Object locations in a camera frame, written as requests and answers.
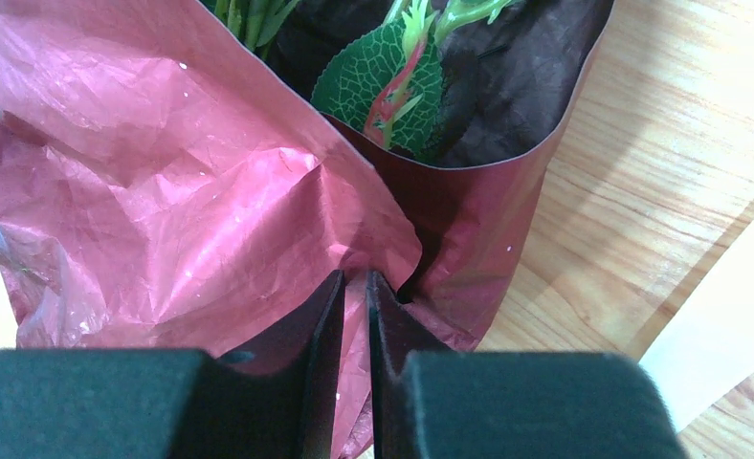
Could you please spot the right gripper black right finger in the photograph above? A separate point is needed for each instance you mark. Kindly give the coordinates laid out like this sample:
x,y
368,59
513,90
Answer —
x,y
430,401

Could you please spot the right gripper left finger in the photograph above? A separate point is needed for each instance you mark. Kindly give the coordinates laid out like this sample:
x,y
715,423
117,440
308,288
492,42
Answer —
x,y
273,396

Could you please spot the dark red wrapping paper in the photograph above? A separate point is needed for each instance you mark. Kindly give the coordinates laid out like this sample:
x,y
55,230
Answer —
x,y
162,186

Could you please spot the white rose stem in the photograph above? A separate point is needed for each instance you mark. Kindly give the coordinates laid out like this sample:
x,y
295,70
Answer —
x,y
394,84

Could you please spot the cream printed ribbon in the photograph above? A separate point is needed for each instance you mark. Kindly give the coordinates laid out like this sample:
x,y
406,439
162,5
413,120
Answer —
x,y
707,348

